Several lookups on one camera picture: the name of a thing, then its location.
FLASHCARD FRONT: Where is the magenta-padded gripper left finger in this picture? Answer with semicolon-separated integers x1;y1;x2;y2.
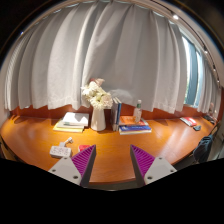
47;143;98;188

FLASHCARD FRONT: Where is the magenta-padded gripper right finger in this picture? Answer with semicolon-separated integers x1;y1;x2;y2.
129;143;178;188

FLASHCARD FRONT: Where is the white power strip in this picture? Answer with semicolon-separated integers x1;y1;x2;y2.
49;145;73;159

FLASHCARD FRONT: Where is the white power plug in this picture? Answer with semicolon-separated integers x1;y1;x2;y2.
59;136;75;148

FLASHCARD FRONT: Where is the thin yellow book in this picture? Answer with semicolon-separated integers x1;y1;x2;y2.
52;123;85;134

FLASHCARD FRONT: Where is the thin grey-green book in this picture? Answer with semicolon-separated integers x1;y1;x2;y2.
55;120;86;130

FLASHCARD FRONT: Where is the blue flat book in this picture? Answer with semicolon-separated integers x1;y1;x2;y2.
118;124;153;136

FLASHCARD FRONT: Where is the dark bag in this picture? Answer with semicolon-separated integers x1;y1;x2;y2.
192;134;214;164

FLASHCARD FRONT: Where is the thick white book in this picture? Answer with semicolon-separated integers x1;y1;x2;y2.
62;111;90;127

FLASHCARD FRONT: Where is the red booklet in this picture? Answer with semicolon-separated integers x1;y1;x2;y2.
179;116;198;128

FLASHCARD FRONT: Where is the white ceramic vase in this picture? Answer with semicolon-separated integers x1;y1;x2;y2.
90;106;107;132

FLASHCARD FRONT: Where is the orange flat book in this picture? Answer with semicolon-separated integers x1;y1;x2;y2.
119;115;150;127

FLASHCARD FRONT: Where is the clear plastic bottle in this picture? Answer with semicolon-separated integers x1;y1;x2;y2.
132;99;144;124

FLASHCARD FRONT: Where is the blue upright book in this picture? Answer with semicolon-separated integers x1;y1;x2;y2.
115;97;123;132

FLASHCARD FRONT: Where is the dark grey upright book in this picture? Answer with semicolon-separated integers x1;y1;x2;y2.
110;97;119;132

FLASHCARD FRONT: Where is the white flower bouquet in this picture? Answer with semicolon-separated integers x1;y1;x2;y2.
80;77;114;110

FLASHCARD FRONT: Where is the window pane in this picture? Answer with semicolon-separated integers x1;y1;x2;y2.
181;34;204;108

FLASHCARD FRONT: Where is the white curtain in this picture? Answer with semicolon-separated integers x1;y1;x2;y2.
3;1;223;116

